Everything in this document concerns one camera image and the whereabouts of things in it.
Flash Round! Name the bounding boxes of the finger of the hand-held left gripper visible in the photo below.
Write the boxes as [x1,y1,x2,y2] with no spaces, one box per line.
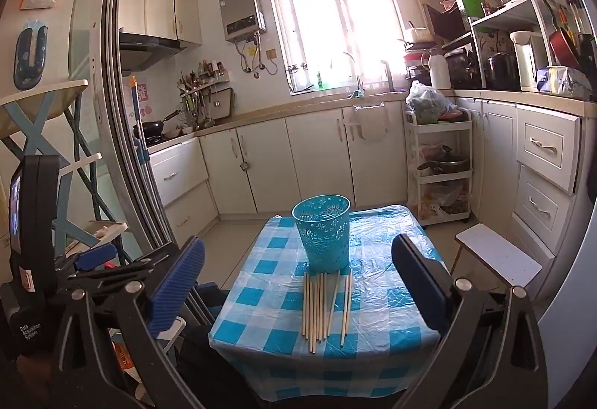
[69,243,181,302]
[56,243,117,273]

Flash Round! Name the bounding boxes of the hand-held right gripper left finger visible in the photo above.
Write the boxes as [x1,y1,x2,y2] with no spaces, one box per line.
[50,236,207,409]

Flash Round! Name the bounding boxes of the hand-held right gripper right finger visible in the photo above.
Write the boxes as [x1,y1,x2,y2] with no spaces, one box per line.
[391,232,550,409]

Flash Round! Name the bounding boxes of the teal perforated plastic basket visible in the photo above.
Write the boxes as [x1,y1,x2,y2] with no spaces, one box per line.
[292,194,351,274]

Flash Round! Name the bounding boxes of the bundle of wooden chopsticks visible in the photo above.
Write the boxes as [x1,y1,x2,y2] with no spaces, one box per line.
[301,267,354,355]

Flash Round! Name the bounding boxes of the small white stool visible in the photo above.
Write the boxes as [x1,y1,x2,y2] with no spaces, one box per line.
[450,223,543,287]

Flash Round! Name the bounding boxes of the crumpled plastic bags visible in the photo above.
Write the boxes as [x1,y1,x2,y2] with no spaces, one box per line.
[419,183,468,218]

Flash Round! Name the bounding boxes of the person's left leg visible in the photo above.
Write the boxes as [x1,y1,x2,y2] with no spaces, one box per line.
[176,282,285,409]

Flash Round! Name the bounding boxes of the white cabinet with wide drawers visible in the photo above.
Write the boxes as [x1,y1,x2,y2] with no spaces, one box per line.
[148,136,220,246]

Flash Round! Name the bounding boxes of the blue white checkered tablecloth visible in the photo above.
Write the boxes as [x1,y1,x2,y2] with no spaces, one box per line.
[208,204,455,403]

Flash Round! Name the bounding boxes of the black pot with lid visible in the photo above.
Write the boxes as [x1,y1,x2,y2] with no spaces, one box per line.
[416,146,470,175]

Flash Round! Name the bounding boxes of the blue folding chair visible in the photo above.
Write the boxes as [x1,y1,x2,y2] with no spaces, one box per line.
[0,79,131,279]

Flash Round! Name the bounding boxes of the black wok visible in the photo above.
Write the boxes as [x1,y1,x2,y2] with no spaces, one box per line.
[140,110,181,136]

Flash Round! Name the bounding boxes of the blue broom and dustpan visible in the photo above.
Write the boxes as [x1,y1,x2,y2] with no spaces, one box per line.
[128,76,151,167]

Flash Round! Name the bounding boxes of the white three-tier rolling cart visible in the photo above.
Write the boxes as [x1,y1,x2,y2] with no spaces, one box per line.
[405,108,474,227]

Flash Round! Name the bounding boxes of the white hanging bin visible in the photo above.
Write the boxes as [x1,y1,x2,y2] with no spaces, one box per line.
[342,103,391,142]

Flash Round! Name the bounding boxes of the white base cabinet with doors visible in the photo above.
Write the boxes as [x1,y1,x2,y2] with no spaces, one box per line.
[198,100,411,215]

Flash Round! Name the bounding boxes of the blue U-shaped item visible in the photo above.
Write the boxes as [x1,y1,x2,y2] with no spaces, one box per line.
[13,24,50,91]

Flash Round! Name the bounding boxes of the plastic bag of greens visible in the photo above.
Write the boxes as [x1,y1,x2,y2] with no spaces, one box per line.
[405,82,460,125]

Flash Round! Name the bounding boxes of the sliding glass door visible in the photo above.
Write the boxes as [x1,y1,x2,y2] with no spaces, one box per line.
[68,0,220,330]

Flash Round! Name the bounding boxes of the white cabinet with small drawers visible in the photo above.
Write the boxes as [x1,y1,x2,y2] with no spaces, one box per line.
[456,96,584,267]

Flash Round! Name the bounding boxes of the grey hanging cutting board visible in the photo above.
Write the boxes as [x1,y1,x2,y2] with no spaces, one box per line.
[211,87,235,120]

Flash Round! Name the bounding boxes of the black range hood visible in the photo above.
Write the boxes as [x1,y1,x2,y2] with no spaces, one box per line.
[119,32,184,70]

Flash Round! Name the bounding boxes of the metal sink faucet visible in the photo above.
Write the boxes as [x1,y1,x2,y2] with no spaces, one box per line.
[380,59,397,93]

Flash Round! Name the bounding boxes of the white thermos jug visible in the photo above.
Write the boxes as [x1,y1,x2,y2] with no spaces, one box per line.
[428,49,452,90]

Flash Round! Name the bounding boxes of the beige kitchen countertop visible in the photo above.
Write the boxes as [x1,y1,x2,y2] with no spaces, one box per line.
[140,88,597,153]

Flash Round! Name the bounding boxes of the stack of red black cookware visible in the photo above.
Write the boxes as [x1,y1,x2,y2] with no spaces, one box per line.
[402,43,432,86]

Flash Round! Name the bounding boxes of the plastic wrapped package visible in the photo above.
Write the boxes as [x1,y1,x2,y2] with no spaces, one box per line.
[535,65,595,101]

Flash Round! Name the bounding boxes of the white pot with lid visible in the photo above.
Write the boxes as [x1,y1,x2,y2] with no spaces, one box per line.
[404,26,435,43]

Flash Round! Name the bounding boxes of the white kitchen appliance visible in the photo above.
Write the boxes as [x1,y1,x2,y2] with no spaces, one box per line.
[509,31,550,93]

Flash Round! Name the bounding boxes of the red frying pan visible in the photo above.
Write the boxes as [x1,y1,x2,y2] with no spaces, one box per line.
[549,28,584,70]

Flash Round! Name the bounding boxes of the grey gas water heater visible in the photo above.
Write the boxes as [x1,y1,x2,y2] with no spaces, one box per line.
[218,0,268,44]

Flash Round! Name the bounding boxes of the white framed window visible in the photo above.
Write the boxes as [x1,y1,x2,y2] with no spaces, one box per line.
[265,0,407,94]

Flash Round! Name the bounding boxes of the white countertop shelf rack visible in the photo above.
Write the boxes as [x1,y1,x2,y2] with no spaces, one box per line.
[469,0,563,90]

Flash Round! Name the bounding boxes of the red paper wall sticker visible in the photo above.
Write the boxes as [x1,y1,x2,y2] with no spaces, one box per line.
[137,84,154,117]

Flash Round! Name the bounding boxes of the wall rack with cooking utensils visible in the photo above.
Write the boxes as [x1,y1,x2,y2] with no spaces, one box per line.
[176,60,231,130]

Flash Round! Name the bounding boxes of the white wall cabinets with doors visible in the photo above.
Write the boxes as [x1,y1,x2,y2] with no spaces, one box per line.
[118,0,203,48]

